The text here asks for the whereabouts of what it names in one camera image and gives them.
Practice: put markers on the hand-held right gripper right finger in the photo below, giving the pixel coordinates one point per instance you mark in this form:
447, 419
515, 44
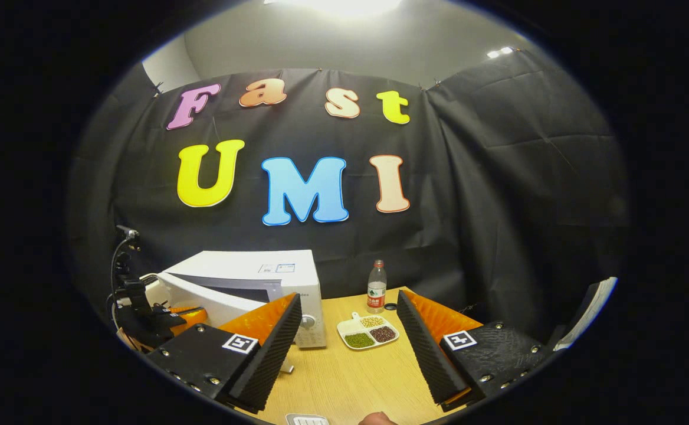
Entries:
427, 354

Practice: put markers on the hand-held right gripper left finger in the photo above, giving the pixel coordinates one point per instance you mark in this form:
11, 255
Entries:
268, 360

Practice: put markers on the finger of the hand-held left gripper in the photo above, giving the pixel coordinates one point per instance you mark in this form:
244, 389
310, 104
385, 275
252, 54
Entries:
188, 317

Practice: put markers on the white microwave oven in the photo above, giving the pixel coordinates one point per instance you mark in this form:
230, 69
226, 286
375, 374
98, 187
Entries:
238, 265

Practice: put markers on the white divided dish of beans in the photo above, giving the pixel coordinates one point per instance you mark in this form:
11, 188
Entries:
368, 332

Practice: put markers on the white ribbed device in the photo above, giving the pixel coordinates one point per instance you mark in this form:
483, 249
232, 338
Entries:
308, 420

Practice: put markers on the clear plastic water bottle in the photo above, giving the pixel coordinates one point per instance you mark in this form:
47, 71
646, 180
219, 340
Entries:
376, 289

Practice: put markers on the black backdrop cloth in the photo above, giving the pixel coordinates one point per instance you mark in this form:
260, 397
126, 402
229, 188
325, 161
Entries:
498, 206

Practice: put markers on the dark white-edged object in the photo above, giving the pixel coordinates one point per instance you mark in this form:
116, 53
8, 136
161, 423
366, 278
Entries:
586, 313

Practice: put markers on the small ceiling light panel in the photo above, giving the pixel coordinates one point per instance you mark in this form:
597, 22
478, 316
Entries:
499, 52

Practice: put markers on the large ceiling light panel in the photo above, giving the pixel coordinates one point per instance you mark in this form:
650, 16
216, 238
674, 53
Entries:
344, 6

